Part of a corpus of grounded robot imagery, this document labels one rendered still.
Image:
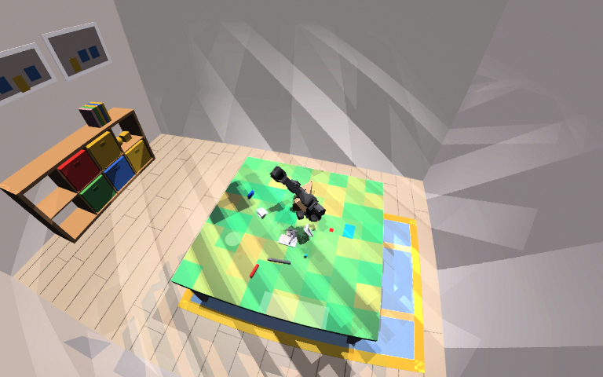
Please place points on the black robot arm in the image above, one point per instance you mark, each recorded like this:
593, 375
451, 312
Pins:
309, 200

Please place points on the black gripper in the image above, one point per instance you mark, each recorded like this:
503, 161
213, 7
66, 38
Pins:
300, 214

